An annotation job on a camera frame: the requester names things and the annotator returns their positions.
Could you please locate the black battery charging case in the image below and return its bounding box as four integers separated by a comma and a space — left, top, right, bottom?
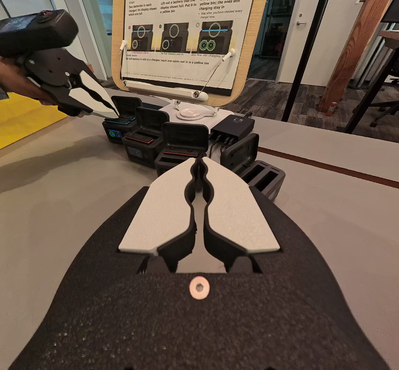
122, 107, 170, 168
220, 133, 286, 204
154, 122, 209, 177
102, 96, 144, 144

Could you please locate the person's left hand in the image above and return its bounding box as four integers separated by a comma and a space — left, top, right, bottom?
0, 57, 60, 106

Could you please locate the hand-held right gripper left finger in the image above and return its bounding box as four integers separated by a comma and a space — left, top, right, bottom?
118, 157, 199, 272

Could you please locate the yellow plastic bin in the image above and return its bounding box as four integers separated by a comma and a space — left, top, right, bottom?
0, 91, 67, 151

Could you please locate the instruction sheet on wooden stand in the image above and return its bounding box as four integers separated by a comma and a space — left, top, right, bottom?
111, 0, 273, 122

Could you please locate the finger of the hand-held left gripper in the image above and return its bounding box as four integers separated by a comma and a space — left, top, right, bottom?
78, 69, 120, 118
68, 88, 119, 119

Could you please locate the wooden post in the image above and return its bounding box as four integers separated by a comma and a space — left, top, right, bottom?
317, 0, 399, 113

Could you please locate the black power hub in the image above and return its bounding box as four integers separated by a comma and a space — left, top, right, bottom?
210, 115, 255, 141

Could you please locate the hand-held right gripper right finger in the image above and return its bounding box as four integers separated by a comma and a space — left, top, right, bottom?
201, 157, 281, 273

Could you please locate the white door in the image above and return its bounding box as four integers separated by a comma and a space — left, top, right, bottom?
277, 0, 331, 81

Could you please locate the black metal pole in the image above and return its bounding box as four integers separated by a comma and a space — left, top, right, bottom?
281, 0, 339, 123

